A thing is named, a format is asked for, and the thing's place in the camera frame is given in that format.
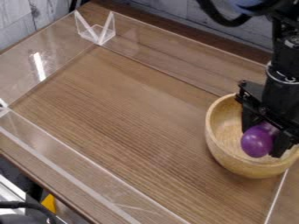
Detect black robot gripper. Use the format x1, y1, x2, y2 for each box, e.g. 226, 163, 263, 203
237, 65, 299, 158

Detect purple toy eggplant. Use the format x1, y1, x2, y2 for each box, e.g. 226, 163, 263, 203
241, 122, 279, 158

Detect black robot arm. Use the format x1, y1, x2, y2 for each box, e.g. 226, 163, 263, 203
197, 0, 299, 158

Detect brown wooden bowl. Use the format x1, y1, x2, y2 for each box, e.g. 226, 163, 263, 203
205, 94, 299, 179

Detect clear acrylic front wall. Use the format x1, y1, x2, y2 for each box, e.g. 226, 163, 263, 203
0, 106, 190, 224

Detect clear acrylic corner bracket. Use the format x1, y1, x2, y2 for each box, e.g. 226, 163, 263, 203
74, 11, 117, 46

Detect black cable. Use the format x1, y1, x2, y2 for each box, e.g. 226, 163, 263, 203
0, 200, 58, 224

